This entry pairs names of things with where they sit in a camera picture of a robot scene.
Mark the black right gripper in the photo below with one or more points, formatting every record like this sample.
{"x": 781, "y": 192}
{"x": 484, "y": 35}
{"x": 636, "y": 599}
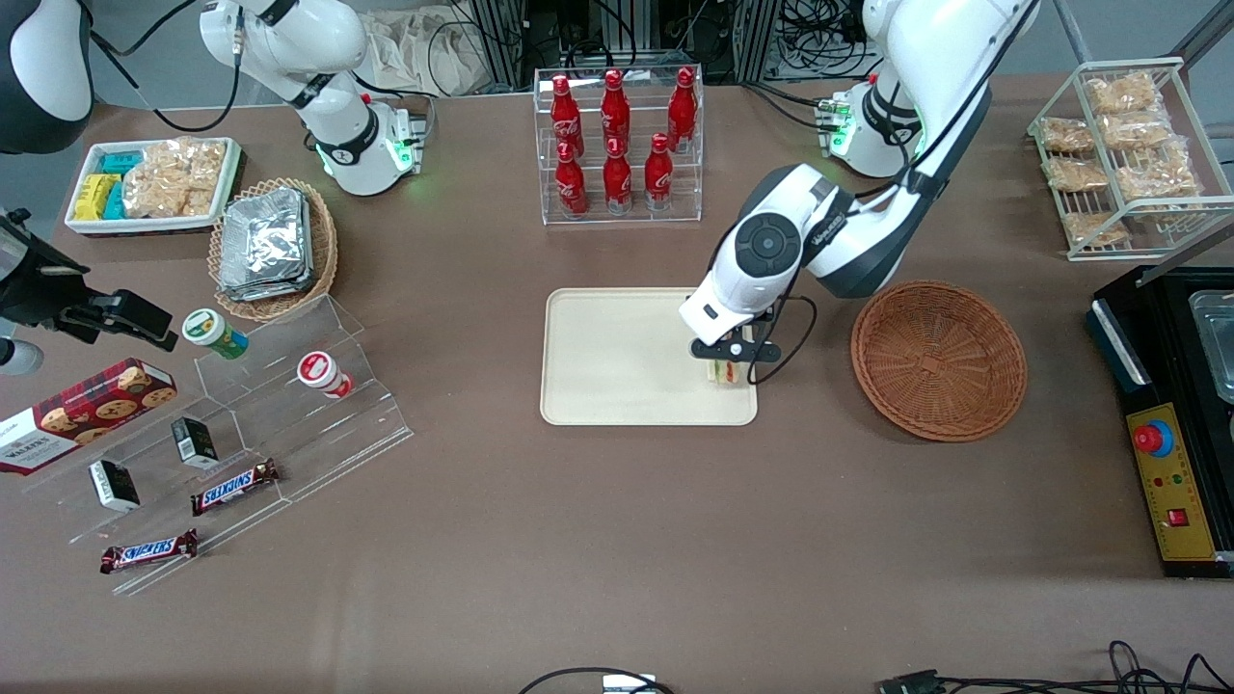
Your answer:
{"x": 40, "y": 294}

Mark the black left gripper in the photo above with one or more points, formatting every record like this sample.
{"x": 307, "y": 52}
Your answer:
{"x": 761, "y": 326}

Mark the triangular sandwich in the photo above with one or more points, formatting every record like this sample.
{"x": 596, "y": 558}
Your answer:
{"x": 730, "y": 374}

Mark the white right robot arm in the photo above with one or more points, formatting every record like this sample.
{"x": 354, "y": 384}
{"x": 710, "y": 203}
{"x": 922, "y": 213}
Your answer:
{"x": 289, "y": 39}

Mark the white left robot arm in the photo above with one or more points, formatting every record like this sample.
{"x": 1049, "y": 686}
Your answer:
{"x": 925, "y": 58}

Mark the white rectangular snack tray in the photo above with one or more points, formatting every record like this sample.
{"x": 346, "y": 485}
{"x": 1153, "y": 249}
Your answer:
{"x": 106, "y": 227}

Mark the beige plastic serving tray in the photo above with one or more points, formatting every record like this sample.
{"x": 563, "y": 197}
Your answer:
{"x": 617, "y": 357}

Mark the brown round wicker basket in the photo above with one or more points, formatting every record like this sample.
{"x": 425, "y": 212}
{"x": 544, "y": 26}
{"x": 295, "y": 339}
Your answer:
{"x": 940, "y": 361}

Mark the light oval wicker basket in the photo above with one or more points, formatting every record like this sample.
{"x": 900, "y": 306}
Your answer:
{"x": 326, "y": 251}

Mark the green lid snack cup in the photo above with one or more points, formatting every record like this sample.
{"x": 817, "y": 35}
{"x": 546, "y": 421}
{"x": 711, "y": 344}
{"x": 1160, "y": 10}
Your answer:
{"x": 212, "y": 333}

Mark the red tartan cookie box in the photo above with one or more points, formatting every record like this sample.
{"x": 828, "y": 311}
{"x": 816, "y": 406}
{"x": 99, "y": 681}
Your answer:
{"x": 77, "y": 414}

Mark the teal snack packet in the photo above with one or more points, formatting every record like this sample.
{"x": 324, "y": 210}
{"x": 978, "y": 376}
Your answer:
{"x": 116, "y": 202}
{"x": 121, "y": 162}

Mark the yellow snack packet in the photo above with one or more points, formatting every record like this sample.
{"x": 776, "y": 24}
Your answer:
{"x": 94, "y": 198}

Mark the small black carton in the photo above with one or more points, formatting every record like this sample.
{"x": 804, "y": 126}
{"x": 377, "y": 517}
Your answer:
{"x": 114, "y": 485}
{"x": 195, "y": 443}

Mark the clear bag of crackers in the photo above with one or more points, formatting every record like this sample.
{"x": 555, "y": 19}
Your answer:
{"x": 174, "y": 178}

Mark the silver foil package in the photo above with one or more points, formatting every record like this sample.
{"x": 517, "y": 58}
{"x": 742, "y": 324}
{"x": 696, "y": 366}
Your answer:
{"x": 262, "y": 236}
{"x": 270, "y": 289}

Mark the clear acrylic bottle rack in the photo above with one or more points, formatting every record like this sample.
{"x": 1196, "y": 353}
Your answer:
{"x": 627, "y": 218}

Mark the brown Snickers bar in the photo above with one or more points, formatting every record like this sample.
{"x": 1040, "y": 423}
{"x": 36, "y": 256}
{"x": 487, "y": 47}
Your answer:
{"x": 149, "y": 551}
{"x": 234, "y": 487}

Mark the red cola bottle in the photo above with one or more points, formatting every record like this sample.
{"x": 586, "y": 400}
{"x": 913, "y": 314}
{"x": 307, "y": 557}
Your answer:
{"x": 565, "y": 111}
{"x": 571, "y": 188}
{"x": 615, "y": 106}
{"x": 658, "y": 178}
{"x": 618, "y": 183}
{"x": 683, "y": 104}

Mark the red lid snack cup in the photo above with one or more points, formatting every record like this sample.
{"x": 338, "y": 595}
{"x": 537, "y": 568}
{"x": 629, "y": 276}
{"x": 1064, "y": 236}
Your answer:
{"x": 323, "y": 374}

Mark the clear acrylic stepped stand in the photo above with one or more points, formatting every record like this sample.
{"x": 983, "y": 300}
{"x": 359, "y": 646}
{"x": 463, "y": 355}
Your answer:
{"x": 318, "y": 453}

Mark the white power adapter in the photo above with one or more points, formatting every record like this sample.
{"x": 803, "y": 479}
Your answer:
{"x": 629, "y": 684}

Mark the clear bagged pastry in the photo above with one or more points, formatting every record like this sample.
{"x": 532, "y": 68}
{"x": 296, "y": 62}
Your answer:
{"x": 1157, "y": 173}
{"x": 1136, "y": 130}
{"x": 1120, "y": 94}
{"x": 1075, "y": 173}
{"x": 1094, "y": 229}
{"x": 1065, "y": 135}

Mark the beige crumpled cloth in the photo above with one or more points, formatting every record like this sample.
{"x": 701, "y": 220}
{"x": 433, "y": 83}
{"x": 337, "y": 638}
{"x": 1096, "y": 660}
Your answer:
{"x": 424, "y": 48}

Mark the red emergency stop button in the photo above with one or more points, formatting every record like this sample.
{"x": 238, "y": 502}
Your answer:
{"x": 1150, "y": 439}

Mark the black yellow control box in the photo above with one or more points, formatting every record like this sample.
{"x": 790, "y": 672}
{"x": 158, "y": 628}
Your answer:
{"x": 1171, "y": 386}

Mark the grey metal strut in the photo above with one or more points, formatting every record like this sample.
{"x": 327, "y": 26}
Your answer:
{"x": 1191, "y": 253}

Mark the clear metal food container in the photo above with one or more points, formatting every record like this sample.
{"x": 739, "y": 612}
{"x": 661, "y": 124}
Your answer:
{"x": 1217, "y": 347}

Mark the grey aluminium frame post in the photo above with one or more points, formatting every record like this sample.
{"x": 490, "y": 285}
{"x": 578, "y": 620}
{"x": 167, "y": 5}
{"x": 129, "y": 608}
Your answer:
{"x": 757, "y": 39}
{"x": 496, "y": 39}

